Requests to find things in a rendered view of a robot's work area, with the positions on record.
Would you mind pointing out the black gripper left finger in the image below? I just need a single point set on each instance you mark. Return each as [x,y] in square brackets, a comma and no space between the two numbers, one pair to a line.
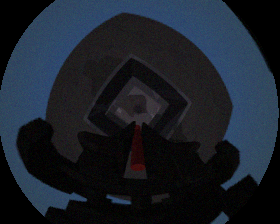
[118,145]

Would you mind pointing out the red peg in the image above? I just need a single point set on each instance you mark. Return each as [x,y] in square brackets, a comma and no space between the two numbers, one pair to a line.
[137,156]

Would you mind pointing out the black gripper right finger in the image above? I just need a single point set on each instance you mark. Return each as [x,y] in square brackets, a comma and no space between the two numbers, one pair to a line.
[157,149]

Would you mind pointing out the white square plate with hole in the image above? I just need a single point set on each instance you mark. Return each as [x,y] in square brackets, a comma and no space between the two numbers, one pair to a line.
[137,98]

